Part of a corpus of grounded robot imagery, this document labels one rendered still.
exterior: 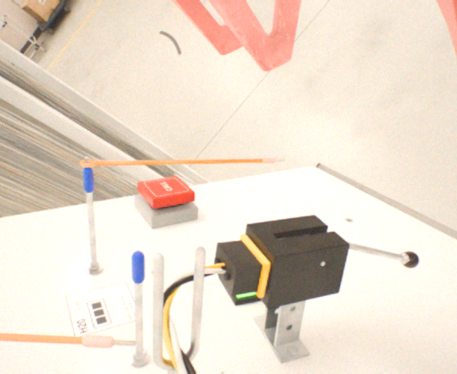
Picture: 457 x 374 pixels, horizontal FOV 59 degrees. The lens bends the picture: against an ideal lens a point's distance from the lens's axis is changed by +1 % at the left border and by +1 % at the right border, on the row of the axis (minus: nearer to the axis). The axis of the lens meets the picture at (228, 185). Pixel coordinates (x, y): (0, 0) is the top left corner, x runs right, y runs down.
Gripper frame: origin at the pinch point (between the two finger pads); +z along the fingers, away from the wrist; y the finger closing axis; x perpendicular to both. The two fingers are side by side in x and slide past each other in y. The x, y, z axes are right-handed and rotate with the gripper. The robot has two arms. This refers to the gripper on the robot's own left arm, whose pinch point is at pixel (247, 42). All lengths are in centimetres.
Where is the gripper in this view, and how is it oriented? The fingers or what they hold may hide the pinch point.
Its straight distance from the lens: 21.9
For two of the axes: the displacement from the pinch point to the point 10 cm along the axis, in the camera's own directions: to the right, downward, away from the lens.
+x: 8.7, -4.7, 1.6
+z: 3.2, 7.9, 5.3
